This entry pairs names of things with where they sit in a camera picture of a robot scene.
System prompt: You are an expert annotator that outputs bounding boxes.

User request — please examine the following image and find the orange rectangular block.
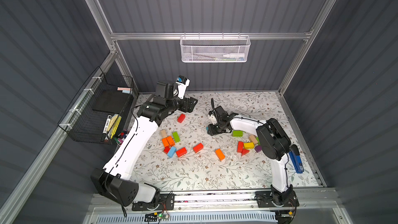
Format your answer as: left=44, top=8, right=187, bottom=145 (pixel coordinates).
left=215, top=149, right=226, bottom=161

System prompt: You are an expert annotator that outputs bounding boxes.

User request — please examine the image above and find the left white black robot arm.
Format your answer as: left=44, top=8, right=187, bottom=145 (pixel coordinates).
left=91, top=76, right=198, bottom=207

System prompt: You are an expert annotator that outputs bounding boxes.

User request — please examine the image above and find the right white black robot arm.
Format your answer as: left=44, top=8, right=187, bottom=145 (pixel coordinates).
left=207, top=106, right=294, bottom=206

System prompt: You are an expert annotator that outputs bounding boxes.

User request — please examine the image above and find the green block right flat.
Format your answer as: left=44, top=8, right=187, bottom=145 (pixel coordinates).
left=232, top=130, right=244, bottom=137

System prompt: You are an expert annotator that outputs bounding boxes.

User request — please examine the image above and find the green block left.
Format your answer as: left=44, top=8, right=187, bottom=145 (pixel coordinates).
left=172, top=131, right=180, bottom=143

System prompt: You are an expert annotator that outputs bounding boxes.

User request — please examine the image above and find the natural wood block right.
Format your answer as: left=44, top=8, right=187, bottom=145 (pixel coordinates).
left=249, top=135, right=259, bottom=145

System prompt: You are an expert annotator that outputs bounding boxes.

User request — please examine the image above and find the natural wood block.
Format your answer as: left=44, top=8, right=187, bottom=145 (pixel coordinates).
left=249, top=135, right=259, bottom=145
left=160, top=130, right=168, bottom=139

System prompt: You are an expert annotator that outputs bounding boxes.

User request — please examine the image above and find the natural wood block left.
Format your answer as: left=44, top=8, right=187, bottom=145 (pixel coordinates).
left=160, top=130, right=168, bottom=139

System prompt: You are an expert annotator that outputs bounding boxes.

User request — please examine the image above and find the red rectangular block centre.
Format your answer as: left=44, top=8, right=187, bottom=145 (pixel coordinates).
left=193, top=143, right=204, bottom=153

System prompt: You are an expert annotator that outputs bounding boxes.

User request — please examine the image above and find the red rectangular block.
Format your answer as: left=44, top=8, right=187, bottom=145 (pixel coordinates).
left=193, top=143, right=204, bottom=153
left=176, top=147, right=187, bottom=158

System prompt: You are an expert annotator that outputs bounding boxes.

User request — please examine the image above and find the yellow block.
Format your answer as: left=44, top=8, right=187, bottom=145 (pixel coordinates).
left=244, top=142, right=255, bottom=149

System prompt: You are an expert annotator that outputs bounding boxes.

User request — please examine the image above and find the red triangle block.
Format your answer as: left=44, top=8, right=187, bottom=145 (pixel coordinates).
left=241, top=149, right=250, bottom=156

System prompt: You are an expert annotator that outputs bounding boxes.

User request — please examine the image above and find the orange block left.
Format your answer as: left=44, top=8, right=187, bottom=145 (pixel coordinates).
left=162, top=136, right=175, bottom=147

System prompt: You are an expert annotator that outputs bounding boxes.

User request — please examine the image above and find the purple block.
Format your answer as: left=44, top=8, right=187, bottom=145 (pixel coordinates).
left=255, top=145, right=262, bottom=153

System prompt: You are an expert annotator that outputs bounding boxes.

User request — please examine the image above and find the light blue block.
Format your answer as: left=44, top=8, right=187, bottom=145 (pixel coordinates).
left=167, top=146, right=177, bottom=158

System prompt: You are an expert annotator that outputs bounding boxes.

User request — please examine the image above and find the red rectangular block left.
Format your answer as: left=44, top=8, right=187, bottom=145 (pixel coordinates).
left=176, top=147, right=187, bottom=158

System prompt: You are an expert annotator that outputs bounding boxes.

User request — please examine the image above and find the small red block left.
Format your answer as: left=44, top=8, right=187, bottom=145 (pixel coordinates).
left=163, top=147, right=171, bottom=154

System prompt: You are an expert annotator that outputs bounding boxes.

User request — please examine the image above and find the white marker in basket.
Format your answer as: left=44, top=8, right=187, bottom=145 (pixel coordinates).
left=223, top=53, right=246, bottom=62

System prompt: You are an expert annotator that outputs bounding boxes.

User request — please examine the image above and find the yellow highlighter pack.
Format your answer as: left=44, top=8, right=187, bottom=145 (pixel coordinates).
left=106, top=114, right=122, bottom=140

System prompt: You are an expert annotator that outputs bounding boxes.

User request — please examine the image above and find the pink pen cup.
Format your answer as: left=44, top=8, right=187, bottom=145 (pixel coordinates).
left=113, top=130, right=129, bottom=146

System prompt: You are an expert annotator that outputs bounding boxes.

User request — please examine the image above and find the blue stapler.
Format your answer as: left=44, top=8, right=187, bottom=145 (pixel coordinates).
left=289, top=144, right=304, bottom=174

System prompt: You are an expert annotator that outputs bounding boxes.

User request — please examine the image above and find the white wire mesh basket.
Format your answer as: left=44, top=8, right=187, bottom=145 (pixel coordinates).
left=180, top=34, right=251, bottom=63

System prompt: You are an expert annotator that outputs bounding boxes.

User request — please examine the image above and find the black wire mesh basket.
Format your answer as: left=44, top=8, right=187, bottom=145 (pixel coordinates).
left=59, top=68, right=135, bottom=145

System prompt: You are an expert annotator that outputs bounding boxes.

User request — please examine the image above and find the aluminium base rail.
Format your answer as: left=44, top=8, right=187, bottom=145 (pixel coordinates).
left=90, top=188, right=346, bottom=215

